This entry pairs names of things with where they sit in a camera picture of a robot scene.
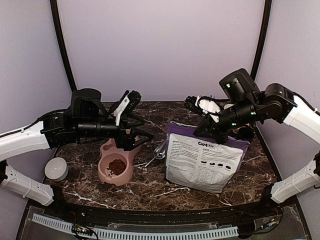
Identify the silver metal scoop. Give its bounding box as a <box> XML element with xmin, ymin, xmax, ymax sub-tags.
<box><xmin>144</xmin><ymin>140</ymin><xmax>167</xmax><ymax>168</ymax></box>

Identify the pink double pet bowl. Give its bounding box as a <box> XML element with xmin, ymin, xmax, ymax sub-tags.
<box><xmin>97</xmin><ymin>139</ymin><xmax>141</xmax><ymax>187</ymax></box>

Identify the white grey ceramic bowl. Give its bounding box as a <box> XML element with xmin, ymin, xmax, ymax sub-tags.
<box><xmin>44</xmin><ymin>157</ymin><xmax>69</xmax><ymax>182</ymax></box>

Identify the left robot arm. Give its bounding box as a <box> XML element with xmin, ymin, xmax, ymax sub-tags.
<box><xmin>0</xmin><ymin>112</ymin><xmax>154</xmax><ymax>218</ymax></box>

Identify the black white dotted cup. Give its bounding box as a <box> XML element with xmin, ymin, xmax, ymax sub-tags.
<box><xmin>223</xmin><ymin>103</ymin><xmax>233</xmax><ymax>110</ymax></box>

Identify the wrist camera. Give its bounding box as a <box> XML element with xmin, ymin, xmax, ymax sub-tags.
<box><xmin>183</xmin><ymin>68</ymin><xmax>261</xmax><ymax>121</ymax></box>
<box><xmin>65</xmin><ymin>87</ymin><xmax>142</xmax><ymax>126</ymax></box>

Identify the black left frame post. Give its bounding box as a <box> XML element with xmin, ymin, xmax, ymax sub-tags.
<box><xmin>49</xmin><ymin>0</ymin><xmax>77</xmax><ymax>92</ymax></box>

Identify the purple white pet food bag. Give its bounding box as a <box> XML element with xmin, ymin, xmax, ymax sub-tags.
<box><xmin>165</xmin><ymin>122</ymin><xmax>250</xmax><ymax>194</ymax></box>

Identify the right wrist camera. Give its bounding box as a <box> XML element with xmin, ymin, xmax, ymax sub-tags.
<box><xmin>183</xmin><ymin>68</ymin><xmax>261</xmax><ymax>121</ymax></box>

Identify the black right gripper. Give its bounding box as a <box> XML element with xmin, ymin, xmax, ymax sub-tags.
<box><xmin>193</xmin><ymin>97</ymin><xmax>261</xmax><ymax>144</ymax></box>

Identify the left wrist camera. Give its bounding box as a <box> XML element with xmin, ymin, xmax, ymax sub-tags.
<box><xmin>65</xmin><ymin>87</ymin><xmax>142</xmax><ymax>126</ymax></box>

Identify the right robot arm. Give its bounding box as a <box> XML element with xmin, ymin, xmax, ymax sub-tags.
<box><xmin>191</xmin><ymin>83</ymin><xmax>320</xmax><ymax>217</ymax></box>

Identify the grey slotted cable duct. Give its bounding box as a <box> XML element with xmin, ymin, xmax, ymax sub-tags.
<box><xmin>31</xmin><ymin>213</ymin><xmax>239</xmax><ymax>240</ymax></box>

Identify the dark green cup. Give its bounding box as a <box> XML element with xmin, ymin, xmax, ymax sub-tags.
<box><xmin>238</xmin><ymin>127</ymin><xmax>255</xmax><ymax>142</ymax></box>

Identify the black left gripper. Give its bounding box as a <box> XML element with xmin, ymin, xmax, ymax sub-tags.
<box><xmin>76</xmin><ymin>113</ymin><xmax>155</xmax><ymax>151</ymax></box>

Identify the black front table rail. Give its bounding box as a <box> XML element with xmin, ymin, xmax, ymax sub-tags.
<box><xmin>44</xmin><ymin>201</ymin><xmax>284</xmax><ymax>226</ymax></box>

